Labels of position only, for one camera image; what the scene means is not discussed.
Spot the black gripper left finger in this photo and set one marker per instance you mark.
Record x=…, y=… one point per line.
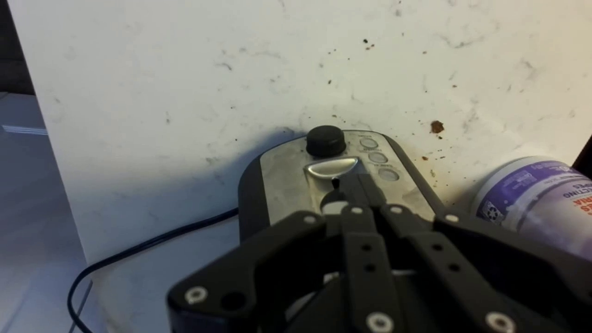
x=278, y=277

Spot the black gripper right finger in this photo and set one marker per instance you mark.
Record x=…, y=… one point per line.
x=482, y=277

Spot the silver toaster lever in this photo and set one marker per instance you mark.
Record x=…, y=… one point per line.
x=334, y=166

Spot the black and silver toaster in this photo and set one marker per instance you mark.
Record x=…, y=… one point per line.
x=284, y=185

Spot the round silver toaster button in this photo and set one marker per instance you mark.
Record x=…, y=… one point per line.
x=369, y=142
x=389, y=174
x=378, y=157

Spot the black toaster dial knob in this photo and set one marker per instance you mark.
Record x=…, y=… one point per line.
x=326, y=140

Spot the white Lysol wipes canister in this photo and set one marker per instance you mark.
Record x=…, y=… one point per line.
x=543, y=203

